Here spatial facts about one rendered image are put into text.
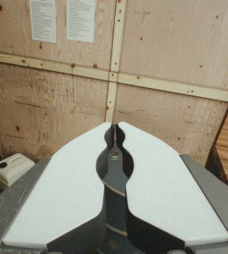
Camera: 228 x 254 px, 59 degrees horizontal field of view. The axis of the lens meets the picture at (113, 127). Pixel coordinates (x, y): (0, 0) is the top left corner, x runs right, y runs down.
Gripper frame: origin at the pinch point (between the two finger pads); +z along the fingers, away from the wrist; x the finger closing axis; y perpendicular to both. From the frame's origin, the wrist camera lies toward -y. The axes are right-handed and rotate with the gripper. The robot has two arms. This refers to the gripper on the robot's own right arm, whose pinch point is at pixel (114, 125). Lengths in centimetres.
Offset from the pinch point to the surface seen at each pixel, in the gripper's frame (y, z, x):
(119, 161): 73, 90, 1
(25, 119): 78, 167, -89
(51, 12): -12, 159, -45
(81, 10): -12, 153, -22
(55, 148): 108, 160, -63
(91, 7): -14, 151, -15
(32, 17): -10, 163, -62
